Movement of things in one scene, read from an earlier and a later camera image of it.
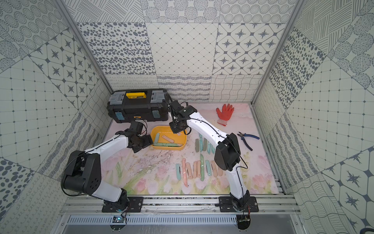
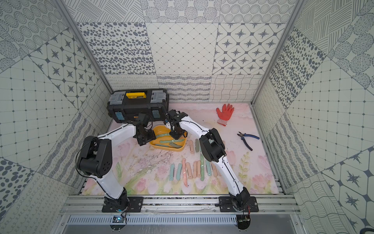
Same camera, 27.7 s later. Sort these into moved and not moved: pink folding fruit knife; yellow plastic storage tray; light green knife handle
Moved: light green knife handle
Not moved: yellow plastic storage tray; pink folding fruit knife
